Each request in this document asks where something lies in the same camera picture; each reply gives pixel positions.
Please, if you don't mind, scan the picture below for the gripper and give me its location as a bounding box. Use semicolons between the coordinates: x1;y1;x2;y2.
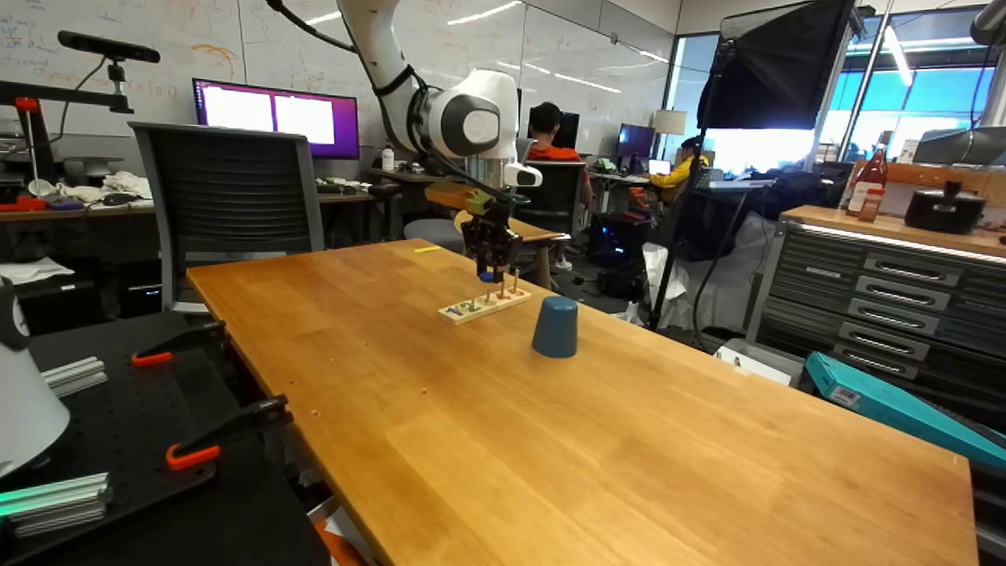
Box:
460;200;524;278

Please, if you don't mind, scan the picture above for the round wooden table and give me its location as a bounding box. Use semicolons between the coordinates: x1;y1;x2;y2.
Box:
454;209;572;290

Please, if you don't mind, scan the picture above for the wooden number peg board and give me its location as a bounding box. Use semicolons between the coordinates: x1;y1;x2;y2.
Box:
438;270;533;326

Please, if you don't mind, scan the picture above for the black office chair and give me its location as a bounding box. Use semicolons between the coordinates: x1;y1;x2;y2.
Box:
514;160;588;238

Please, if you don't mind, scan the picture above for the blue cup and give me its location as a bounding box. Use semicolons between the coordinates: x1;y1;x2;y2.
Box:
531;296;580;360

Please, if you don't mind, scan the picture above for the person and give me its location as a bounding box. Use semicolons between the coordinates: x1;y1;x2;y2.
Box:
523;101;596;207
648;135;711;207

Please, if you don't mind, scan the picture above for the small monitor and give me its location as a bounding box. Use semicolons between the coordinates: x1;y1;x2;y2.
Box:
616;123;657;163

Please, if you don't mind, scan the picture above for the white shade lamp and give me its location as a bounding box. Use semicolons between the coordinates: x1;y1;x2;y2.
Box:
652;108;688;160

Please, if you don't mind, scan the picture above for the wide monitor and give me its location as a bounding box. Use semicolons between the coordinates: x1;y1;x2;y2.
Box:
191;77;362;161

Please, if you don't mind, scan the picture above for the grey office chair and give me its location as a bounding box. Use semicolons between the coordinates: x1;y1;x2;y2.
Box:
129;121;326;314

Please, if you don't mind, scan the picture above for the white box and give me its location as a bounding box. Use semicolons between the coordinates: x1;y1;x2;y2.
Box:
713;337;795;388

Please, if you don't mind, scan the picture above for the softbox light on stand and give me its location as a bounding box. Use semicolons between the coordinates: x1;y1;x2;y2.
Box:
649;0;859;333

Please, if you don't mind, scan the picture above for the whiteboard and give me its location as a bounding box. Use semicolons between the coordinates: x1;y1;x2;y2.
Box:
0;0;677;158

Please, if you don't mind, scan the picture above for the red sauce bottle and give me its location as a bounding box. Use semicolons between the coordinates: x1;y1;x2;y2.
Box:
846;141;890;218

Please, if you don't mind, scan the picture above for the grey drawer cabinet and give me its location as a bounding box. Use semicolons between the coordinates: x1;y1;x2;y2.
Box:
745;204;1006;429

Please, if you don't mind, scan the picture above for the teal cardboard box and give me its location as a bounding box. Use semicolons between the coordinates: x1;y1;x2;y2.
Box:
802;351;1006;472

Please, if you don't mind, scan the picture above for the stack of aluminium profiles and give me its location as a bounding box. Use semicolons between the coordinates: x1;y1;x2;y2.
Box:
42;355;109;398
0;471;114;541

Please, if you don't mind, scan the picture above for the black pot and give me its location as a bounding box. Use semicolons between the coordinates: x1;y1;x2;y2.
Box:
903;180;988;236

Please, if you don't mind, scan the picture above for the black clamp with orange handle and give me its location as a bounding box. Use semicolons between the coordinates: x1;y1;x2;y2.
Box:
164;395;294;473
130;319;228;369

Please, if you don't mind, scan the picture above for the camera on mount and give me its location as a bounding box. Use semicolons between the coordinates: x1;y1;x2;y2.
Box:
0;29;163;170

